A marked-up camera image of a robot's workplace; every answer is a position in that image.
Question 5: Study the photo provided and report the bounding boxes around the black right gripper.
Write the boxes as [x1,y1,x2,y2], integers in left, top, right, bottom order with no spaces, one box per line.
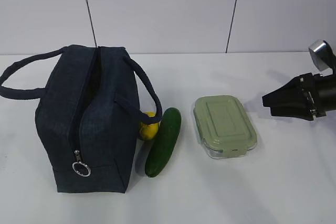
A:
[262,73,326,121]

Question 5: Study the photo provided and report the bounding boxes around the glass container green lid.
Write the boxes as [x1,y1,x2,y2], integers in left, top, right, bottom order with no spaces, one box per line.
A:
[193,95,257,159]

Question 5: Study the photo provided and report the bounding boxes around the green cucumber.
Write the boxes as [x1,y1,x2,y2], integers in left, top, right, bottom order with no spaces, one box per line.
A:
[144,107,182,178]

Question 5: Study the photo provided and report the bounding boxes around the dark blue lunch bag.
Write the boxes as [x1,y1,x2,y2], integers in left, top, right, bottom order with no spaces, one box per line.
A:
[1,45,162,193]

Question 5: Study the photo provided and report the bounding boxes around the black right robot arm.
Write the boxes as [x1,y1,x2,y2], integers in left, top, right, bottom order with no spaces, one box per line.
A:
[262,73,335,121]

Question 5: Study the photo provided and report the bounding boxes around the yellow lemon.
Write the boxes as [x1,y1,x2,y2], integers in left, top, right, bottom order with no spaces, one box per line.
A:
[139,122,160,141]

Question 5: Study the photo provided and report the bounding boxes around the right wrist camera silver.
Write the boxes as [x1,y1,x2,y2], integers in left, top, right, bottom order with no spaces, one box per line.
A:
[309,40,335,72]

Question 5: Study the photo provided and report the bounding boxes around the silver zipper pull ring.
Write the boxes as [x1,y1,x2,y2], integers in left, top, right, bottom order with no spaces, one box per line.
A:
[72,150,92,177]

